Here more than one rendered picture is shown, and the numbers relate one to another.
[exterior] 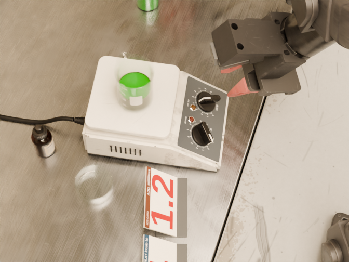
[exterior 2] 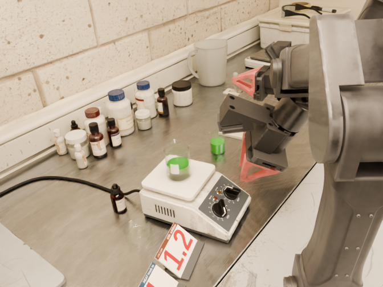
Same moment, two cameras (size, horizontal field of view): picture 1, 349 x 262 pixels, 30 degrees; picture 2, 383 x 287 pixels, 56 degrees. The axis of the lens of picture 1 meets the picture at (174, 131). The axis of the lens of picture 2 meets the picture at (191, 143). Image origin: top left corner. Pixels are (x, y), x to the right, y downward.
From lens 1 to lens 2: 0.42 m
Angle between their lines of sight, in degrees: 35
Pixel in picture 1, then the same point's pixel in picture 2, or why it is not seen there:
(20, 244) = (72, 257)
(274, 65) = (261, 134)
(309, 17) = (276, 75)
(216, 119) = (235, 206)
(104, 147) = (152, 206)
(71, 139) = (138, 206)
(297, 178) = (291, 261)
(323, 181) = not seen: hidden behind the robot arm
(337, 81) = not seen: hidden behind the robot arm
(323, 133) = not seen: hidden behind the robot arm
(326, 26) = (285, 76)
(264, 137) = (272, 229)
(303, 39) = (281, 112)
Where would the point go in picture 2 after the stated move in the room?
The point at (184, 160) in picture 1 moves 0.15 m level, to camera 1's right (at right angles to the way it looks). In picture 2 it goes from (203, 225) to (281, 245)
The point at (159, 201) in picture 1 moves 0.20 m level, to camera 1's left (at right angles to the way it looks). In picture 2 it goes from (175, 247) to (86, 221)
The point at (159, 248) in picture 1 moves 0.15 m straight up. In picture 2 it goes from (161, 278) to (150, 211)
